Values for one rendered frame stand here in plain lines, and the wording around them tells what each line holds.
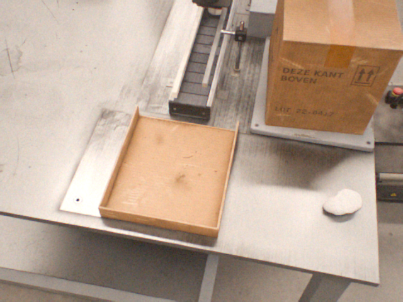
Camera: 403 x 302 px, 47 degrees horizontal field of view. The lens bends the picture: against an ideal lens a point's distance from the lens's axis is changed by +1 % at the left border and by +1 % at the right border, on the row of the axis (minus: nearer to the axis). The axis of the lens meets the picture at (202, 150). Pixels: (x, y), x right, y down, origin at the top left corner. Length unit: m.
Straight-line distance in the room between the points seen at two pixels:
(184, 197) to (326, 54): 0.43
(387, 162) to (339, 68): 1.00
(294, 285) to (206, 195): 0.92
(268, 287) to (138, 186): 0.94
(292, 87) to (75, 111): 0.55
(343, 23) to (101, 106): 0.62
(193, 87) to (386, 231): 1.20
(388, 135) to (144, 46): 1.11
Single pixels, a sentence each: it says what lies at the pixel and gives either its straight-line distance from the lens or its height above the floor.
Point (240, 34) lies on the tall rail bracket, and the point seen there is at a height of 0.97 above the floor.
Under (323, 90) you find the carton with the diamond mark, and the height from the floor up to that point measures 0.99.
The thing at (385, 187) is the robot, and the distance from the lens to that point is 1.99.
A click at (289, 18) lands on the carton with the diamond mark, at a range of 1.02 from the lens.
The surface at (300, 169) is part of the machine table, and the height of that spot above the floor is 0.83.
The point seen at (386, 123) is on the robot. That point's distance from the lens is 2.08.
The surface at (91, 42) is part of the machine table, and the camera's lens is 1.41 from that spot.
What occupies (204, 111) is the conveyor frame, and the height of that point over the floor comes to 0.86.
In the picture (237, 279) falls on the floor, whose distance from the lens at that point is 1.85.
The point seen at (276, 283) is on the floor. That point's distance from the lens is 1.87.
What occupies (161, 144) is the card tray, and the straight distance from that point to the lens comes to 1.12.
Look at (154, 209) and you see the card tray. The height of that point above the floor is 0.83.
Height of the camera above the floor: 1.72
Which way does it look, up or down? 53 degrees down
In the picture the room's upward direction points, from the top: 2 degrees clockwise
